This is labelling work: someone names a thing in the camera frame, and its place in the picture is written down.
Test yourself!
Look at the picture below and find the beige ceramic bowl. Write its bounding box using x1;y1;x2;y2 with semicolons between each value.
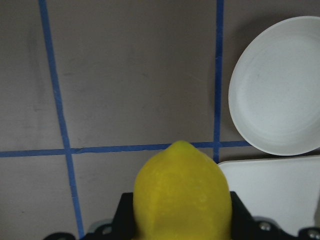
228;16;320;156

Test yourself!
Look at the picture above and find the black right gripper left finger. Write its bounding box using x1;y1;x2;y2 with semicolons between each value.
84;192;137;240

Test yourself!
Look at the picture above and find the yellow lemon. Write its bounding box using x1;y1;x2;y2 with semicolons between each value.
133;140;232;240

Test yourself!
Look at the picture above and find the white rectangular tray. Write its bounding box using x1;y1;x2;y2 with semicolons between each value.
219;155;320;236

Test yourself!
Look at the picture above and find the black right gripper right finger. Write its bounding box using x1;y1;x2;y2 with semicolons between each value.
230;191;320;240

